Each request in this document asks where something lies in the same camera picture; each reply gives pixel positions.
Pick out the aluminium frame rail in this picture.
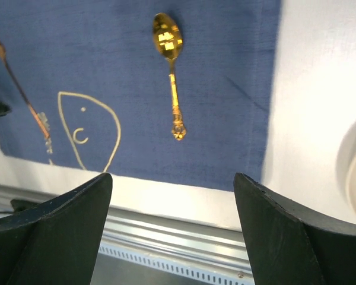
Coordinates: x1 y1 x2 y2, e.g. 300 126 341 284
0 182 247 256

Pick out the blue cloth placemat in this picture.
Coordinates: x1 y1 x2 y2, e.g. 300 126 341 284
0 1 281 191

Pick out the copper spoon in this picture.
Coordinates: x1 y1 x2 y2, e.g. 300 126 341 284
152 12 187 141

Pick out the copper fork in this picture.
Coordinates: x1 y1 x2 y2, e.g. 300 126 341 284
0 29 54 166

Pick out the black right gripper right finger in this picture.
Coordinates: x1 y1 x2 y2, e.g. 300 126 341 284
234 173 356 284

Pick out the slotted cable duct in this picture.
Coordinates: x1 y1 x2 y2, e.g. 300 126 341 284
98 243 255 284

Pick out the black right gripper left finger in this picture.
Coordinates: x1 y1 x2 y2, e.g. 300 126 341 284
0 173 112 284

